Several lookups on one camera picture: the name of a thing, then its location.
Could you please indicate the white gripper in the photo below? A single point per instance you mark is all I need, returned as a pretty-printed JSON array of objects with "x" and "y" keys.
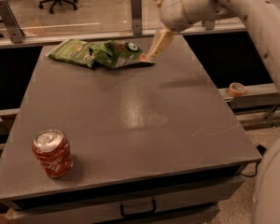
[{"x": 173, "y": 12}]

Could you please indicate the green rice chip bag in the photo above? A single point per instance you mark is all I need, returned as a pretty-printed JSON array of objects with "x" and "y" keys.
[{"x": 116, "y": 54}]

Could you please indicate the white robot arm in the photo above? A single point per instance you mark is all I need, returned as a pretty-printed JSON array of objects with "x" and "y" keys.
[{"x": 261, "y": 19}]

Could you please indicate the green jalapeno chip bag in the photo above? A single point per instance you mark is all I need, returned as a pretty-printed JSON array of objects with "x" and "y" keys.
[{"x": 73, "y": 51}]

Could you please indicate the orange tape roll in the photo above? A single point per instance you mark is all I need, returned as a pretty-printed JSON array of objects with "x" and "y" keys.
[{"x": 236, "y": 89}]

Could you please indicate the red soda can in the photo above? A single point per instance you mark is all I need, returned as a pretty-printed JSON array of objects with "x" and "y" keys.
[{"x": 52, "y": 150}]

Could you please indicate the grey table drawer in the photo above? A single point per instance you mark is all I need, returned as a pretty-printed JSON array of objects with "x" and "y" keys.
[{"x": 195, "y": 203}]

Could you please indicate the middle metal glass bracket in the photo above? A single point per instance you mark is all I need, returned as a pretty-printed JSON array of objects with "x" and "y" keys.
[{"x": 136, "y": 9}]

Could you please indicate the left metal glass bracket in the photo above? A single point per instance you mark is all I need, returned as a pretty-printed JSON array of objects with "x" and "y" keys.
[{"x": 14, "y": 31}]

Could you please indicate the black drawer handle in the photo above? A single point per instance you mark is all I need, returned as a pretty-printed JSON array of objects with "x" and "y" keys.
[{"x": 137, "y": 208}]

